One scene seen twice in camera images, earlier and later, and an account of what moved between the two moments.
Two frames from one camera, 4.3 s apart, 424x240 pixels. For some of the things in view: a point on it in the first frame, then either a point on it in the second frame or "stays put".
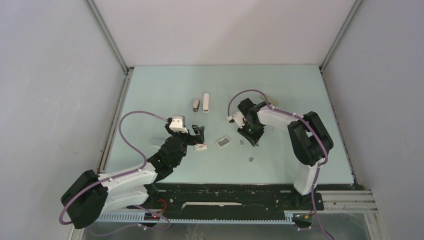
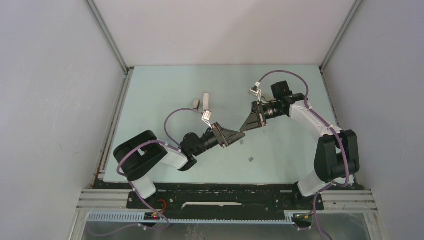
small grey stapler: (196, 105) stays put
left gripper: (198, 137) -> (227, 137)
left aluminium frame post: (109, 140) stays put
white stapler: (206, 102) stays put
